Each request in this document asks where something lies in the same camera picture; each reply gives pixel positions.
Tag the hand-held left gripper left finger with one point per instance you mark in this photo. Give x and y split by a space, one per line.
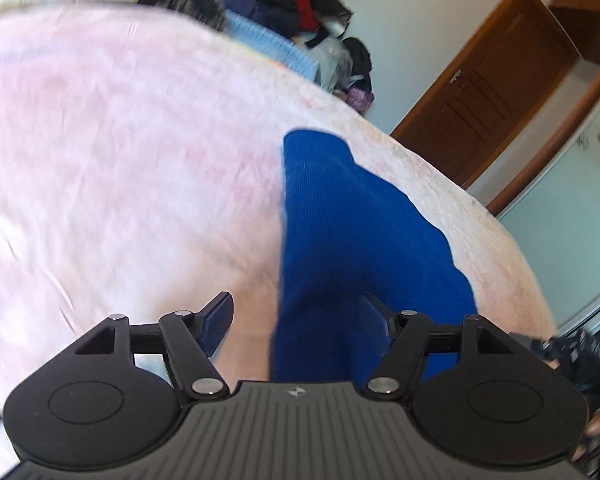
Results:
214 317

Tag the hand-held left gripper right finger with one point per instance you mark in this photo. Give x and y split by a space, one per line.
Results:
377 325

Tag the blue knit sweater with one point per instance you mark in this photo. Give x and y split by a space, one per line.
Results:
350 220

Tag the pile of dark clothes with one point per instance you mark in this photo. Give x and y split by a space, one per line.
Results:
200 7

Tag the pink fleece blanket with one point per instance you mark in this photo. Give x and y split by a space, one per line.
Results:
130 150

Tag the purple cloth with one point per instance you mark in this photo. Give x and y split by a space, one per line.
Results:
360 99

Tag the brown wooden door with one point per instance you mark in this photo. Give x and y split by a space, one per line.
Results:
485 95

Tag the light blue knit cloth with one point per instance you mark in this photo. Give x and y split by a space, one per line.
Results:
275 47

